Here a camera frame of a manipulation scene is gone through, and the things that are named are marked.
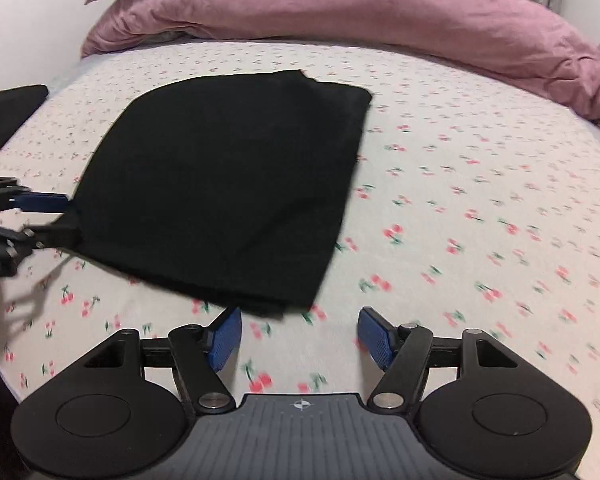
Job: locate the black folded garment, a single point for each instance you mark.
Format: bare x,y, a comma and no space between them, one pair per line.
7,115

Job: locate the black pants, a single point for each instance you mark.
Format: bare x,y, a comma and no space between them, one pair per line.
220,185

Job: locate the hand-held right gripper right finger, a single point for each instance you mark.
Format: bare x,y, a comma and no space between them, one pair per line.
376,340

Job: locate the cherry print bed sheet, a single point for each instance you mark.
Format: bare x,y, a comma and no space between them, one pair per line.
455,210

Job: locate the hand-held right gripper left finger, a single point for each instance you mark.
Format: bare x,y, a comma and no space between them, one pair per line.
226,342

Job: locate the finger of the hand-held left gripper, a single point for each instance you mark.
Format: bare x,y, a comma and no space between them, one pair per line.
35,236
40,202

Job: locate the pink duvet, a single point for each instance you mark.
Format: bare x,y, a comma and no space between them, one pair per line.
360,10

